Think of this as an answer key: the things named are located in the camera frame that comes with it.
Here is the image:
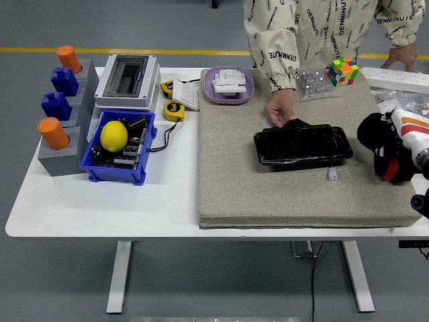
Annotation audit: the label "clear plastic bag of parts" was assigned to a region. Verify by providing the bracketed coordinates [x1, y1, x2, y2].
[373, 87, 429, 113]

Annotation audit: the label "purple tray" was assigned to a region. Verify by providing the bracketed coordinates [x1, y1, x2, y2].
[203, 66, 255, 105]

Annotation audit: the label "person's left hand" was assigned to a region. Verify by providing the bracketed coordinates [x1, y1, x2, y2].
[380, 44, 420, 73]

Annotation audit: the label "person's right hand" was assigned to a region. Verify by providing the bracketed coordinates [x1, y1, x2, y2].
[263, 89, 298, 128]

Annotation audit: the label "grey stepped block holder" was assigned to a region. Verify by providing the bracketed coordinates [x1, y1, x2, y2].
[37, 59, 101, 178]

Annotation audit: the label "yellow lemon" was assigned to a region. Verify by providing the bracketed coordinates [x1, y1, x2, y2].
[100, 120, 129, 154]

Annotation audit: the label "clear bag of metal nuts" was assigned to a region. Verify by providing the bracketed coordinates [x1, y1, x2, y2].
[294, 62, 340, 103]

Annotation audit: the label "grey-brown mat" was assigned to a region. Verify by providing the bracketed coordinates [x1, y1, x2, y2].
[196, 68, 424, 231]

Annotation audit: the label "white power strip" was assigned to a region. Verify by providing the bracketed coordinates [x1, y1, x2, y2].
[361, 66, 429, 95]

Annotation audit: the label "metal bracket under table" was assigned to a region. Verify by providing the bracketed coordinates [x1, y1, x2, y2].
[290, 240, 319, 259]

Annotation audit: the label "blue block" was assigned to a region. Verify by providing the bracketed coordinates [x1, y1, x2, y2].
[50, 66, 80, 98]
[40, 91, 73, 122]

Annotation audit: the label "grey white distribution box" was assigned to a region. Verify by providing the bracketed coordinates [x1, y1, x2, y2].
[94, 53, 161, 112]

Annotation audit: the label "yellow tape measure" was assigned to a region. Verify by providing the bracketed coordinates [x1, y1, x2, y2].
[160, 79, 176, 99]
[162, 99, 186, 122]

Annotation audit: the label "person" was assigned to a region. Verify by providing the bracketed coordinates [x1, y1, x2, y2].
[243, 0, 426, 128]

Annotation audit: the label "black control box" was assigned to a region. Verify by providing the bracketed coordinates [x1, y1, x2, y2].
[397, 239, 429, 250]

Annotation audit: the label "black glossy panel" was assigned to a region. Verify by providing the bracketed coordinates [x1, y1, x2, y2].
[253, 117, 355, 168]

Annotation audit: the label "robot right hand white shell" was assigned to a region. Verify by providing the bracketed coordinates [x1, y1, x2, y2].
[384, 107, 429, 159]

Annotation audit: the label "blue plastic bin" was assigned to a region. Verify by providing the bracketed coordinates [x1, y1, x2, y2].
[78, 109, 158, 186]

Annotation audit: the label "multicolour puzzle cube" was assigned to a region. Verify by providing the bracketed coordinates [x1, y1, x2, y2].
[327, 57, 360, 88]

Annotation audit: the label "white table leg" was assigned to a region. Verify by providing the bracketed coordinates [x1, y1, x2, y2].
[341, 240, 375, 313]
[106, 240, 132, 315]

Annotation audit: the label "dark cylindrical capacitor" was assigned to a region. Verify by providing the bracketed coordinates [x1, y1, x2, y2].
[129, 115, 149, 130]

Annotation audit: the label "black rag with red patch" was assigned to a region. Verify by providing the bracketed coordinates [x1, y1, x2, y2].
[356, 112, 420, 184]

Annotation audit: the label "orange cylinder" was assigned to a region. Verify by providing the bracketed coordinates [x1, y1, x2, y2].
[37, 117, 71, 151]
[56, 45, 83, 75]

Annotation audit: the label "black hanging cable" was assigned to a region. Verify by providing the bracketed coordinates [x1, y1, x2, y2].
[310, 240, 325, 322]

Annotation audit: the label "circuit board parts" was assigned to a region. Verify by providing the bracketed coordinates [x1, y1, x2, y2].
[97, 127, 149, 168]

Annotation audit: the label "black cord loop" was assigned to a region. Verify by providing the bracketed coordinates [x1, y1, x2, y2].
[147, 119, 178, 154]

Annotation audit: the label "stack of white switch parts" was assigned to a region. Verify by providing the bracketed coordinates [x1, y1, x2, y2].
[210, 66, 248, 97]

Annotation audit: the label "white wall switch plate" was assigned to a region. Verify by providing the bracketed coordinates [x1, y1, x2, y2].
[171, 79, 201, 112]

